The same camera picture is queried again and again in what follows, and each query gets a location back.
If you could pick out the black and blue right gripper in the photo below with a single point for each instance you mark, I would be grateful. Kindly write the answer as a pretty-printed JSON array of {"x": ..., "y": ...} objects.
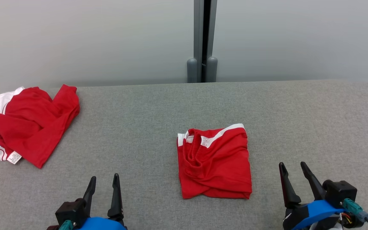
[{"x": 318, "y": 209}]

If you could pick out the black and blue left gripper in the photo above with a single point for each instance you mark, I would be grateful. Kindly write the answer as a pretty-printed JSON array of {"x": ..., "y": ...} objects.
[{"x": 101, "y": 223}]

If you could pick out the red shorts with white waistband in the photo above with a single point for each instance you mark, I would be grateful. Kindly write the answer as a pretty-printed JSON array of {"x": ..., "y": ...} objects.
[{"x": 216, "y": 166}]

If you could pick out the red shirt with white sleeves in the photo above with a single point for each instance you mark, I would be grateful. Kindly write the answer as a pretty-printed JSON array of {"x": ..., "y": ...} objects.
[{"x": 34, "y": 124}]

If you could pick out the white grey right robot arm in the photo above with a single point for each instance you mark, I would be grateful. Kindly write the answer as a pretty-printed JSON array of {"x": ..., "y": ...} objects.
[{"x": 326, "y": 227}]

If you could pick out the grey partition post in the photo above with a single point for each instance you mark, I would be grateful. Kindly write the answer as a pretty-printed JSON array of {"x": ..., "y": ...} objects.
[{"x": 202, "y": 38}]

